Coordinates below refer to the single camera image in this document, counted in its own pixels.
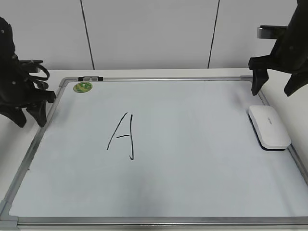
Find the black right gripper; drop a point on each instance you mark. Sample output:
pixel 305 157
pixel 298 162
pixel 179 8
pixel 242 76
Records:
pixel 288 56

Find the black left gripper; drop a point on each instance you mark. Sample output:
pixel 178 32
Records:
pixel 19 89

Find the white whiteboard eraser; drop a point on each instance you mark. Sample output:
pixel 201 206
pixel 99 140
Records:
pixel 270 130

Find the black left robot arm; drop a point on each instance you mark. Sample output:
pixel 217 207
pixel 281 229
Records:
pixel 7 46

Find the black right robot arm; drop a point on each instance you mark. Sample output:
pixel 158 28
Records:
pixel 298 25

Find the green round magnet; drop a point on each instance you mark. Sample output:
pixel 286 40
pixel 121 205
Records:
pixel 82 87

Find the black grey marker clip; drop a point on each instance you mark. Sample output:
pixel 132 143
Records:
pixel 90 78

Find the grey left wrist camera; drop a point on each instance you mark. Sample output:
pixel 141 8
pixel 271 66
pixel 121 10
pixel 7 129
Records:
pixel 31 66

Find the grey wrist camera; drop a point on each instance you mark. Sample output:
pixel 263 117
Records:
pixel 31 66
pixel 270 31

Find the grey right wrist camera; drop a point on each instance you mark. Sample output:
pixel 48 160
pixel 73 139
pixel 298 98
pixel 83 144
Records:
pixel 270 31

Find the whiteboard with grey frame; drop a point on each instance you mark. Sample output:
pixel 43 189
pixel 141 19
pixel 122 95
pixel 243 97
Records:
pixel 155 153

